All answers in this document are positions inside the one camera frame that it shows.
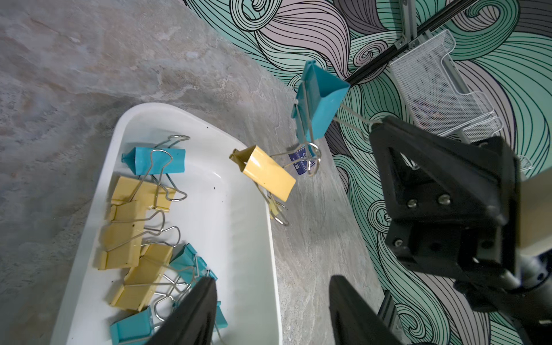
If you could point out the white plastic storage tray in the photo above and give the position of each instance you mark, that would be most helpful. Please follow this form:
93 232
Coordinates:
224 217

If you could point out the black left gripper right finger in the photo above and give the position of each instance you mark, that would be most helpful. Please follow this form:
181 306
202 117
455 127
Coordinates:
353 321

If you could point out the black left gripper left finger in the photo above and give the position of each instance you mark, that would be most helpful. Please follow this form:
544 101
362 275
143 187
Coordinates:
194 319

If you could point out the black vertical frame post right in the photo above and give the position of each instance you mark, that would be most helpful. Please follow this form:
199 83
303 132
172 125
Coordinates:
410 33

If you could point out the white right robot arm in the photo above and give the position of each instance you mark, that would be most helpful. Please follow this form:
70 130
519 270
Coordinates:
528 306

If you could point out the yellow binder clip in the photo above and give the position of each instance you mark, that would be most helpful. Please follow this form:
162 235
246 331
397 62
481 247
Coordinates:
148 194
131 227
141 282
272 180

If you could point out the yellow binder clip in tray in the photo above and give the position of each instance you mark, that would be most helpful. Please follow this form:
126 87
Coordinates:
148 194
141 282
131 227

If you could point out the clear plastic wall bin large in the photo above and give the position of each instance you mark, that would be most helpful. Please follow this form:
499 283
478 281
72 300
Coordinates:
436 95

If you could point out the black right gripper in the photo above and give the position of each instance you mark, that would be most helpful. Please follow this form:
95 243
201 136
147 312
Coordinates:
453 206

